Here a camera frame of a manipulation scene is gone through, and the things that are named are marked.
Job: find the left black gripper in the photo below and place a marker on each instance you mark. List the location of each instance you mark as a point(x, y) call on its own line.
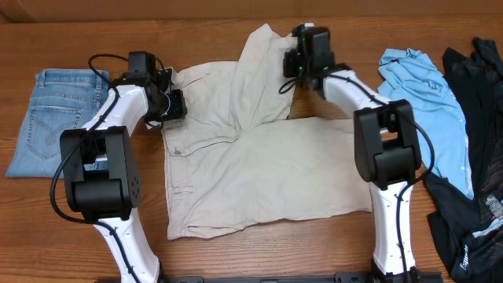
point(178, 110)

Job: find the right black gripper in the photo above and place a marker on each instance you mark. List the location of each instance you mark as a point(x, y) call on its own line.
point(290, 60)

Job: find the beige cotton shorts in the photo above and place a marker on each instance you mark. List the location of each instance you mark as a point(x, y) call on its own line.
point(238, 159)

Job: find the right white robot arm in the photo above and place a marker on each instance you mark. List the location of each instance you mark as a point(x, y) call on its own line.
point(386, 153)

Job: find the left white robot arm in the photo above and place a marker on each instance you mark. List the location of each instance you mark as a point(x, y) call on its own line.
point(101, 175)

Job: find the folded light blue jeans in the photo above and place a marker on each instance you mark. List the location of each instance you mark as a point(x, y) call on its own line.
point(62, 99)

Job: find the light blue shirt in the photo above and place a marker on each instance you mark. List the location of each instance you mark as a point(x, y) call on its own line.
point(411, 75)

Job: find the dark navy garment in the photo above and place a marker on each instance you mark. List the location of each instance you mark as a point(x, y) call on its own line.
point(467, 233)

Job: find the black aluminium frame rail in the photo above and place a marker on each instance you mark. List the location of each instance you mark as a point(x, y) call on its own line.
point(340, 277)

